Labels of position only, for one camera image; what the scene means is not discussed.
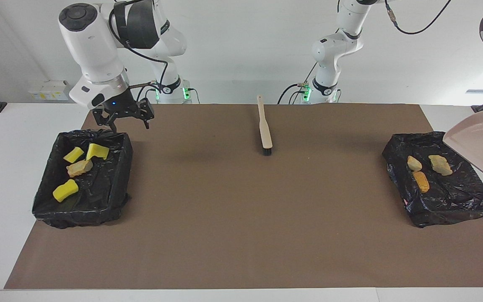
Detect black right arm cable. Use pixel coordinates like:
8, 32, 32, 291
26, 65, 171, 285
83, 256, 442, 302
108, 0, 171, 103

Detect beige brush with black bristles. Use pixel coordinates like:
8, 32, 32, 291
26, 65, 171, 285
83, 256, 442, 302
257, 95, 273, 156

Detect white wall socket boxes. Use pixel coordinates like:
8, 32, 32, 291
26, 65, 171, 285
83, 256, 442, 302
29, 80, 71, 101

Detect notched yellow sponge piece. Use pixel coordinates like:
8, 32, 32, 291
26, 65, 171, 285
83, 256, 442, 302
86, 143, 110, 161

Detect orange-brown nugget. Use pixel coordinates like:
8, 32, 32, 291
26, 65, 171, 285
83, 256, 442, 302
413, 171, 430, 193

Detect beige stone-like chunk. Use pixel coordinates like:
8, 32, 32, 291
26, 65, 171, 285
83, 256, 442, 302
66, 159, 93, 177

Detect black base power cable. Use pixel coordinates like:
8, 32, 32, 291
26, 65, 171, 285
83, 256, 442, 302
136, 81, 158, 104
277, 83, 309, 104

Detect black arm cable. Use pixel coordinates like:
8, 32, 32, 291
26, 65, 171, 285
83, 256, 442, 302
383, 0, 454, 35
108, 0, 171, 103

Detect large yellow sponge piece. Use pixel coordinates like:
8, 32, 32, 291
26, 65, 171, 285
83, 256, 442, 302
52, 179, 79, 203

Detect small yellow sponge piece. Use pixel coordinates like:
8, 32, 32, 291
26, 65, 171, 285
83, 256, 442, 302
63, 146, 85, 164

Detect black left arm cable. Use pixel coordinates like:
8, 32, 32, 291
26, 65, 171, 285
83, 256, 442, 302
383, 0, 454, 35

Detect black bag lined bin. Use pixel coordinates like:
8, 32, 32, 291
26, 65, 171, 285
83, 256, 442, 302
382, 131, 483, 228
32, 129, 134, 229

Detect pale cream chip piece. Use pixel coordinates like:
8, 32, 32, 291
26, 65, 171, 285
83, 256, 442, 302
428, 155, 453, 177

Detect brown table mat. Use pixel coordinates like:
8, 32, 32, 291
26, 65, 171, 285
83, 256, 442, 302
4, 104, 483, 290

